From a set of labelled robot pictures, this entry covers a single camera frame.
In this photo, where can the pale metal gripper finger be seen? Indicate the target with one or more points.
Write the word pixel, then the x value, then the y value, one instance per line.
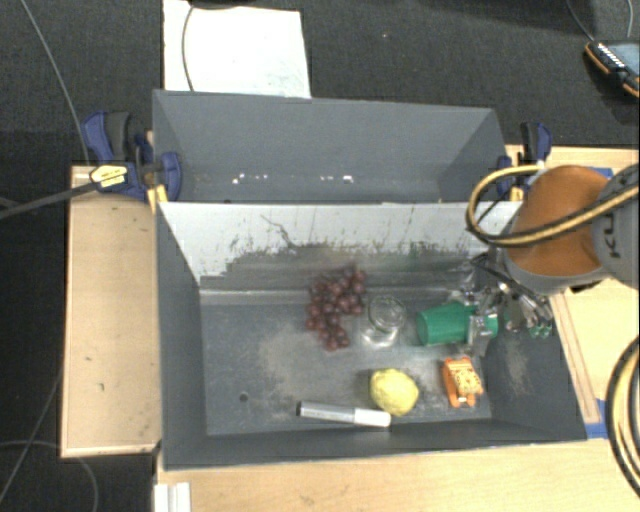
pixel 465 298
pixel 483 334

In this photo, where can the green plastic cup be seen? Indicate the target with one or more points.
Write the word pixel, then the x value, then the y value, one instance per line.
pixel 442 325

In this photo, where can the orange toy box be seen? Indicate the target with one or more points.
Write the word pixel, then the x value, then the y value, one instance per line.
pixel 462 380

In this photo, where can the clear glass jar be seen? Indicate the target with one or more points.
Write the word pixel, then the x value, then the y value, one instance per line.
pixel 384 320

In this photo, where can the yellow toy lemon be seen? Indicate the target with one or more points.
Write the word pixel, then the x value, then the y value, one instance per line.
pixel 394 392

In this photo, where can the purple toy grape bunch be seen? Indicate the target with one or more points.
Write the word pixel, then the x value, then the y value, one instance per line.
pixel 334 311

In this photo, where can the grey and white marker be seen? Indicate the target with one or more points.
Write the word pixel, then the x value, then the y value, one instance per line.
pixel 342 414

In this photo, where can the grey metal bin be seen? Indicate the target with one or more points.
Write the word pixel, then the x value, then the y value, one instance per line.
pixel 300 150

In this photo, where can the pale wood flat board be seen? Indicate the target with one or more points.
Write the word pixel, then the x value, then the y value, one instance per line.
pixel 112 310

